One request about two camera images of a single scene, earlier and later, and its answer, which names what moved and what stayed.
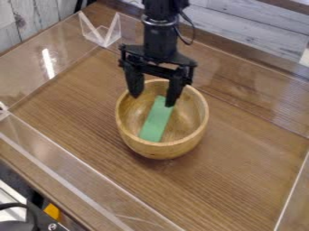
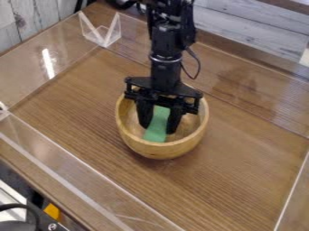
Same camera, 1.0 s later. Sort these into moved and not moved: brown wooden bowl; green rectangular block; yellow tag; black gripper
Moved: black gripper
Not moved: yellow tag; brown wooden bowl; green rectangular block
